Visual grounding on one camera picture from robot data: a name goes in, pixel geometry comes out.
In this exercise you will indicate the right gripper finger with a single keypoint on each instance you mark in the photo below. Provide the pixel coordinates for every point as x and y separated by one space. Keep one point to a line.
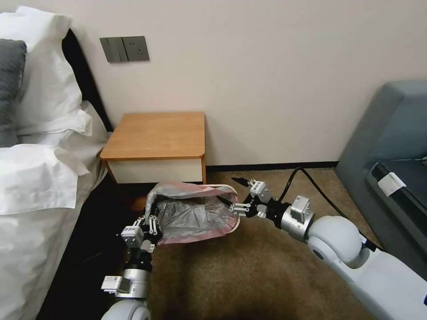
247 182
241 209

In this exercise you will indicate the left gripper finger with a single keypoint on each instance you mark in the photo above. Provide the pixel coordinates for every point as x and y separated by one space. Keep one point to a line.
153 228
141 222

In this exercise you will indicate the white trash can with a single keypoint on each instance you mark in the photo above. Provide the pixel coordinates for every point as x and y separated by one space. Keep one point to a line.
236 224

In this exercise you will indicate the translucent pink garbage bag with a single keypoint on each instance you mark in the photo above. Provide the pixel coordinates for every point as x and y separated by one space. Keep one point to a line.
186 213

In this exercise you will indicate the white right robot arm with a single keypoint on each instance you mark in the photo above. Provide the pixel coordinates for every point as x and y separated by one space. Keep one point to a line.
337 243

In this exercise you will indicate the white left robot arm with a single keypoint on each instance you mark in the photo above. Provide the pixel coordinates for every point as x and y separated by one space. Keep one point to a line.
131 283

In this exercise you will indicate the black baseboard strip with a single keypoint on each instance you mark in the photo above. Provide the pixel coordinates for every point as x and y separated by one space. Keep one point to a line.
273 163

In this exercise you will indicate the dark bed base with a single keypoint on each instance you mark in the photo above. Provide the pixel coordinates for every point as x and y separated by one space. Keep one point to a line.
86 253

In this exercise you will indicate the wooden nightstand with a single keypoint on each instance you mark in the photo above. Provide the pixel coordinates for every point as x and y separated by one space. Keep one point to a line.
156 136

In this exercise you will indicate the white duvet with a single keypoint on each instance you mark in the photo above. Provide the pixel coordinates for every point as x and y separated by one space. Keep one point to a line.
30 216

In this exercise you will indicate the white paper label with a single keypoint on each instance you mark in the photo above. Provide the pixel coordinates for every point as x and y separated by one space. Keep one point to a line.
392 184

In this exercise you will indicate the flat white pillow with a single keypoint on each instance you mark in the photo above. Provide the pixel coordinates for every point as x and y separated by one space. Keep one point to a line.
66 125

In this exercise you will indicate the grey blue sofa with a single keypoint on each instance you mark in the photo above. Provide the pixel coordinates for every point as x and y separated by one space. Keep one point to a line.
373 133

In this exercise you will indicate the black bed headboard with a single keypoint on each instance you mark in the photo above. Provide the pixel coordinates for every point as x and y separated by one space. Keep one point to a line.
90 76

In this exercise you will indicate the large white pillow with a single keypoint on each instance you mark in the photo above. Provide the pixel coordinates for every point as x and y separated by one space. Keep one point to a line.
46 73

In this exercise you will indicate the grey knitted pillow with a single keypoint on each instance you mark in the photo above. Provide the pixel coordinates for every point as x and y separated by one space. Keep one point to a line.
10 86

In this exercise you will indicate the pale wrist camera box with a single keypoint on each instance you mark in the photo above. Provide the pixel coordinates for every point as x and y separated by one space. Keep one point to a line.
263 195
132 236

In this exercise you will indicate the grey wall socket plate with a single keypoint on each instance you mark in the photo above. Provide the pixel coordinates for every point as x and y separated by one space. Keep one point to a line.
136 48

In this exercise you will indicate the grey wall switch plate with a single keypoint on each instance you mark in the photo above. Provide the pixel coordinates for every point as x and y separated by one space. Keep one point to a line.
111 49

